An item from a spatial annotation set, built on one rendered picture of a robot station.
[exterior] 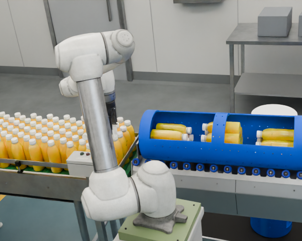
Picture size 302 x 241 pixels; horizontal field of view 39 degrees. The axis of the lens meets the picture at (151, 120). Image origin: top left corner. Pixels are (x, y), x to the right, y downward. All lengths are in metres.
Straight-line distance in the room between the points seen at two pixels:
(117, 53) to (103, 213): 0.63
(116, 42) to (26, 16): 5.25
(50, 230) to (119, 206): 1.99
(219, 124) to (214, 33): 3.48
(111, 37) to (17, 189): 1.44
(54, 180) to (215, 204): 0.96
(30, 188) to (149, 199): 1.17
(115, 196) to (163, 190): 0.20
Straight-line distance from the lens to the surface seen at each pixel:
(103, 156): 1.73
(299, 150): 2.23
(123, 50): 1.70
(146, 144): 2.35
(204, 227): 3.23
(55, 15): 6.52
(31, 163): 2.69
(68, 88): 2.24
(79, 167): 2.35
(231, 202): 2.48
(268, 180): 2.36
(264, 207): 2.48
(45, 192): 2.74
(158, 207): 1.82
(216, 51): 5.73
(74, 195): 2.64
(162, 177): 1.76
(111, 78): 2.28
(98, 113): 1.71
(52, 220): 3.79
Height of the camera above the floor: 2.28
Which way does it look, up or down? 27 degrees down
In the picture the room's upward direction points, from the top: 7 degrees counter-clockwise
